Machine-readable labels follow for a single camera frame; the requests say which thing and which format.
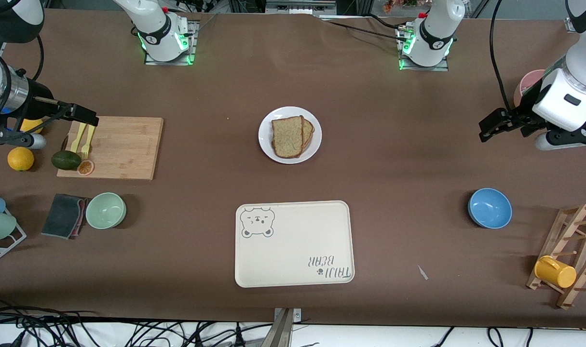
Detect white round plate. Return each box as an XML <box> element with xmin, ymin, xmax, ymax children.
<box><xmin>258</xmin><ymin>106</ymin><xmax>322</xmax><ymax>165</ymax></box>

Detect pink cup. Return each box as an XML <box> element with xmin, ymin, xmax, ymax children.
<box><xmin>514</xmin><ymin>70</ymin><xmax>546</xmax><ymax>107</ymax></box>

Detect blue bowl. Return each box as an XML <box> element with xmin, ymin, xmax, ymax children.
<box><xmin>468</xmin><ymin>188</ymin><xmax>513</xmax><ymax>229</ymax></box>

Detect white wire cup rack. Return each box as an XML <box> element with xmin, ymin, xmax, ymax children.
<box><xmin>0</xmin><ymin>189</ymin><xmax>27</xmax><ymax>266</ymax></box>

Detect yellow plastic knife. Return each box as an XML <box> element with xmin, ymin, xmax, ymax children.
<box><xmin>70</xmin><ymin>121</ymin><xmax>87</xmax><ymax>154</ymax></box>

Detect aluminium profile bracket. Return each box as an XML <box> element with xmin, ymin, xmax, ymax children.
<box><xmin>261</xmin><ymin>307</ymin><xmax>302</xmax><ymax>347</ymax></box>

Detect grey folded cloth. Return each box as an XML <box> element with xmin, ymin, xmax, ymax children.
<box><xmin>41</xmin><ymin>194</ymin><xmax>91</xmax><ymax>240</ymax></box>

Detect mint green bowl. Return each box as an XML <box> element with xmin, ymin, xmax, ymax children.
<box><xmin>85</xmin><ymin>192</ymin><xmax>127</xmax><ymax>229</ymax></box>

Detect cream bear print tray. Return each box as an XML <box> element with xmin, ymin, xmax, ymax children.
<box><xmin>235</xmin><ymin>200</ymin><xmax>355</xmax><ymax>288</ymax></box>

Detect white table edge panel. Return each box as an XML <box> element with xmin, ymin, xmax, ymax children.
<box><xmin>0</xmin><ymin>320</ymin><xmax>586</xmax><ymax>347</ymax></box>

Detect wooden peg drying rack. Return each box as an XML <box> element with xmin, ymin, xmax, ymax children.
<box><xmin>526</xmin><ymin>204</ymin><xmax>586</xmax><ymax>309</ymax></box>

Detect yellow plastic fork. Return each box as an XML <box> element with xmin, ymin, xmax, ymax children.
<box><xmin>81</xmin><ymin>124</ymin><xmax>96</xmax><ymax>160</ymax></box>

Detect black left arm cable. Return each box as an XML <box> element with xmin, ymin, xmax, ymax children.
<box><xmin>488</xmin><ymin>0</ymin><xmax>513</xmax><ymax>114</ymax></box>

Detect dark green avocado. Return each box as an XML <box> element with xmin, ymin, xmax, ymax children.
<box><xmin>51</xmin><ymin>150</ymin><xmax>82</xmax><ymax>171</ymax></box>

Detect bamboo cutting board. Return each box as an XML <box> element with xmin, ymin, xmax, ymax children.
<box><xmin>57</xmin><ymin>116</ymin><xmax>164</xmax><ymax>181</ymax></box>

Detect black base power cable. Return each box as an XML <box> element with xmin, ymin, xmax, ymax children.
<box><xmin>363</xmin><ymin>13</ymin><xmax>409</xmax><ymax>30</ymax></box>
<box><xmin>322</xmin><ymin>18</ymin><xmax>407</xmax><ymax>43</ymax></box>

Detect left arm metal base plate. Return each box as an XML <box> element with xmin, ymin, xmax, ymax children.
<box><xmin>399</xmin><ymin>57</ymin><xmax>450</xmax><ymax>72</ymax></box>

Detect tangled black cables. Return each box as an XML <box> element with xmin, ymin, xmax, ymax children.
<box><xmin>0</xmin><ymin>298</ymin><xmax>274</xmax><ymax>347</ymax></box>

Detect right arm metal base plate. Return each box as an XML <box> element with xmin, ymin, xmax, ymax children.
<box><xmin>144</xmin><ymin>19</ymin><xmax>199</xmax><ymax>66</ymax></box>

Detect grey metal equipment frame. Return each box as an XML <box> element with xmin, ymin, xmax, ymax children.
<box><xmin>266</xmin><ymin>0</ymin><xmax>337</xmax><ymax>15</ymax></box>

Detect bread slice sandwich lid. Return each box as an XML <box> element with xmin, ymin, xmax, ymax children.
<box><xmin>272</xmin><ymin>116</ymin><xmax>305</xmax><ymax>159</ymax></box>

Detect yellow plastic mug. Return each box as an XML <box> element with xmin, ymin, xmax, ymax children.
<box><xmin>534</xmin><ymin>255</ymin><xmax>577</xmax><ymax>289</ymax></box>

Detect crusty bread slice under egg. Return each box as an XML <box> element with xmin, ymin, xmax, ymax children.
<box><xmin>300</xmin><ymin>118</ymin><xmax>315</xmax><ymax>150</ymax></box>

